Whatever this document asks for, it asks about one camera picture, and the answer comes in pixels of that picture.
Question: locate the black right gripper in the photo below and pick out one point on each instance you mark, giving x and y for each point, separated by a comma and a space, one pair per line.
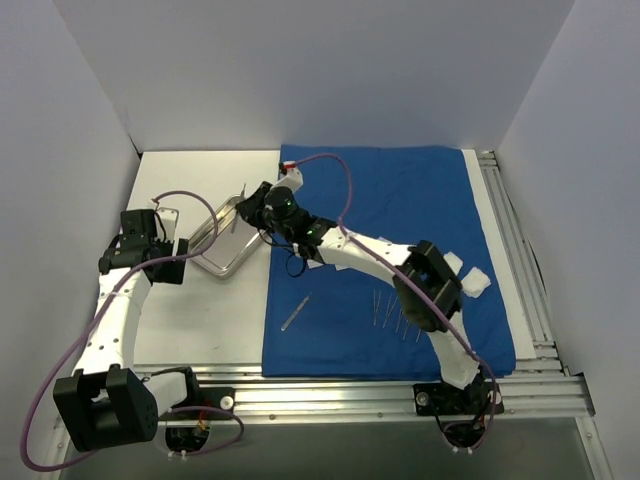
251, 207

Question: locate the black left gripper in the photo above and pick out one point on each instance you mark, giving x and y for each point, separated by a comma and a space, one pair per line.
176, 262

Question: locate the stainless steel tray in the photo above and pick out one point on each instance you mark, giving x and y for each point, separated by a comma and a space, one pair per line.
233, 242

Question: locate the scalpel handle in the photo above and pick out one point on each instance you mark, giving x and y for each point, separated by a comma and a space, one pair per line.
241, 198
295, 312

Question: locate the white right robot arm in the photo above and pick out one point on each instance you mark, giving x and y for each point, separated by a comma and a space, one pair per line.
429, 292

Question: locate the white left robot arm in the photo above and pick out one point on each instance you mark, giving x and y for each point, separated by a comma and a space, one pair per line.
104, 403

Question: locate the blue surgical drape cloth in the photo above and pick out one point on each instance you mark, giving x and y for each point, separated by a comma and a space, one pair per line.
402, 195

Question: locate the left suture packet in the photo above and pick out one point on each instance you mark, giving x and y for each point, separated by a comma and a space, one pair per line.
311, 264

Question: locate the white gauze pad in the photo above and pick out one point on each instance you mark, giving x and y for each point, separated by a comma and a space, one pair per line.
454, 262
475, 282

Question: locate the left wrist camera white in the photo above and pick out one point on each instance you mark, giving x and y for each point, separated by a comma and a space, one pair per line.
166, 223

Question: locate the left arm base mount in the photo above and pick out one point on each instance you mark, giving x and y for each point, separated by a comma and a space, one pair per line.
202, 425

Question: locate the aluminium front rail frame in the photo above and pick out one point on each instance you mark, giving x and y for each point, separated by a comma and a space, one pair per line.
330, 429

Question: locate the aluminium rail frame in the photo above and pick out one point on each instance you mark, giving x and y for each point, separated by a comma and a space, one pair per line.
536, 347
330, 429

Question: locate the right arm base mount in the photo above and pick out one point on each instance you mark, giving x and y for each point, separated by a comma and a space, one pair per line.
463, 417

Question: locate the aluminium right rail frame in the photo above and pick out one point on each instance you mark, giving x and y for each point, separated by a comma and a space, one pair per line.
536, 347

